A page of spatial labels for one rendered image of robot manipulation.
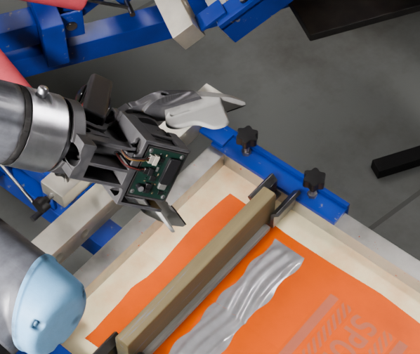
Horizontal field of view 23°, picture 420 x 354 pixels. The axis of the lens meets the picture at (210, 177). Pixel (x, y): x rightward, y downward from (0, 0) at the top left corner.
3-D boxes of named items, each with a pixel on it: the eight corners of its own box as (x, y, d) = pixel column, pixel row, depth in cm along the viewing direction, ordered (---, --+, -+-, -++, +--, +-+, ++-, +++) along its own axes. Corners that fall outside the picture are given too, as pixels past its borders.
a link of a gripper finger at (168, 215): (180, 264, 107) (142, 209, 101) (156, 233, 111) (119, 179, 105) (204, 246, 107) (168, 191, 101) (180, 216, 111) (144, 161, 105)
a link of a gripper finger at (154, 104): (205, 124, 104) (128, 154, 102) (197, 116, 106) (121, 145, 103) (199, 85, 101) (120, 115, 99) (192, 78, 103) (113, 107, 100)
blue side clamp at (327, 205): (346, 224, 198) (350, 203, 193) (331, 240, 196) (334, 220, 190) (226, 146, 210) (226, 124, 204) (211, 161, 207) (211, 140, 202)
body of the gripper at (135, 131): (165, 215, 100) (57, 196, 93) (130, 172, 106) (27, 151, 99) (198, 149, 98) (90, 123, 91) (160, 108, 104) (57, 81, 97)
